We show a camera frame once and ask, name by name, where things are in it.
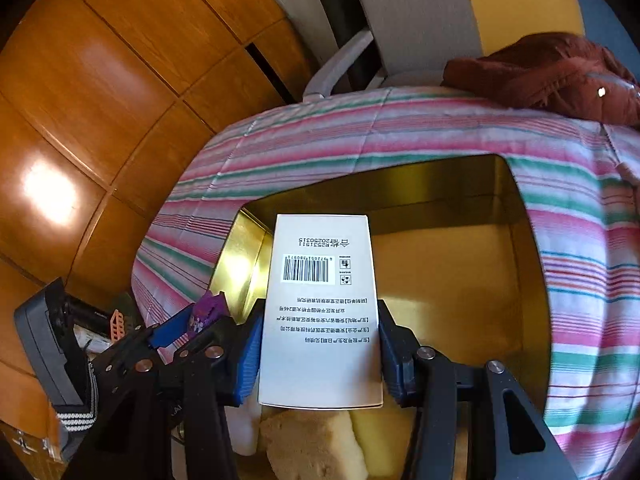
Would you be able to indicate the maroon and gold tin box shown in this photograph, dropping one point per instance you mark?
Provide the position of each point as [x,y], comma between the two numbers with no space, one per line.
[450,270]

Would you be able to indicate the red-brown jacket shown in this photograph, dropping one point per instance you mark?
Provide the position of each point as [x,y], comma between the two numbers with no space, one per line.
[540,75]

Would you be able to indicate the green and white carton box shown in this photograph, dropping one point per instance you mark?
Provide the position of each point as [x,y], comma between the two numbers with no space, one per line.
[320,340]

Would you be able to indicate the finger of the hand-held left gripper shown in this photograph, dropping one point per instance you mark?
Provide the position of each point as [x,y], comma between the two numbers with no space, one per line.
[205,337]
[167,332]

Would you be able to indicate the grey office chair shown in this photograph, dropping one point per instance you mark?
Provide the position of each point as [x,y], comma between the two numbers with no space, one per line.
[410,15]

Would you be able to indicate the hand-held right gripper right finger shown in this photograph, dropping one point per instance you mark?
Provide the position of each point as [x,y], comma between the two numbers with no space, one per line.
[392,360]

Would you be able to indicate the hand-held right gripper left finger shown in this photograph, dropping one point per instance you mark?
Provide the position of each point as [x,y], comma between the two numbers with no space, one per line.
[248,360]

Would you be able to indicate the yellow backrest panel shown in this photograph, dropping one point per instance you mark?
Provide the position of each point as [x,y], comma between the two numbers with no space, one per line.
[525,0]

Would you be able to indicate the striped blanket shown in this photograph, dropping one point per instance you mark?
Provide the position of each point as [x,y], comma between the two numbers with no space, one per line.
[400,120]

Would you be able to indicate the purple snack packet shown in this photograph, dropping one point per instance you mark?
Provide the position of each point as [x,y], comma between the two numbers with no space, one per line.
[202,312]

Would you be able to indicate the blue backrest panel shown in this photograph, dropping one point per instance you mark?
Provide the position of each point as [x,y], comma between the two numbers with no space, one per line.
[600,20]

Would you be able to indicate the wooden cabinet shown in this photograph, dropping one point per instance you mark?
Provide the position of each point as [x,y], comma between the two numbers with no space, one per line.
[100,85]

